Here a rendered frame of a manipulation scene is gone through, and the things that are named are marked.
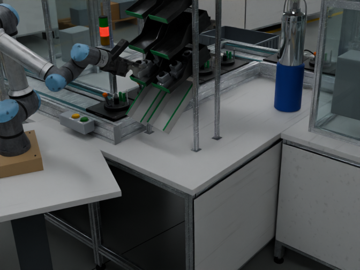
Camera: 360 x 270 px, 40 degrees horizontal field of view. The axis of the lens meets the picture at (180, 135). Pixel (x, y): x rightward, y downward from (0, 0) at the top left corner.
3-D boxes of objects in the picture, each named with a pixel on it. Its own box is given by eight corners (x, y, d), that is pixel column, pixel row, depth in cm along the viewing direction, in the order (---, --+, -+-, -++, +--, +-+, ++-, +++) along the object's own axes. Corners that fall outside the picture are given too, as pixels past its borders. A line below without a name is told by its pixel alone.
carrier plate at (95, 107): (115, 122, 259) (115, 119, 258) (85, 111, 273) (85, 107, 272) (148, 109, 275) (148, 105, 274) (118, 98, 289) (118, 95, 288)
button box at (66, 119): (84, 134, 258) (83, 124, 255) (59, 124, 270) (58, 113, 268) (95, 130, 263) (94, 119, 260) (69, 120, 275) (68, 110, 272)
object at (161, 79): (164, 90, 232) (158, 78, 227) (158, 87, 235) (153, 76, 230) (177, 79, 234) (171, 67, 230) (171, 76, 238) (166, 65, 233)
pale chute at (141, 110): (145, 126, 245) (140, 122, 242) (130, 118, 254) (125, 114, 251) (176, 79, 248) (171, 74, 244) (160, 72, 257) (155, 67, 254)
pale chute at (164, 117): (168, 134, 236) (163, 130, 233) (152, 126, 245) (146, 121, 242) (200, 85, 239) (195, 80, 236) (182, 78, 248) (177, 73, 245)
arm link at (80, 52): (67, 50, 216) (77, 38, 211) (88, 56, 224) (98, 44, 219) (70, 65, 213) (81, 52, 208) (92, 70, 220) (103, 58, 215)
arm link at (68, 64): (52, 75, 218) (65, 60, 212) (65, 66, 227) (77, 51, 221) (65, 88, 219) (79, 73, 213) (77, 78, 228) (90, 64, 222)
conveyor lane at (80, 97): (117, 138, 262) (115, 121, 258) (25, 101, 313) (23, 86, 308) (154, 120, 282) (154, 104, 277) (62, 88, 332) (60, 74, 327)
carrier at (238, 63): (228, 73, 325) (229, 54, 320) (199, 66, 340) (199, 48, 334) (249, 64, 342) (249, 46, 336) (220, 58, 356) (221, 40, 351)
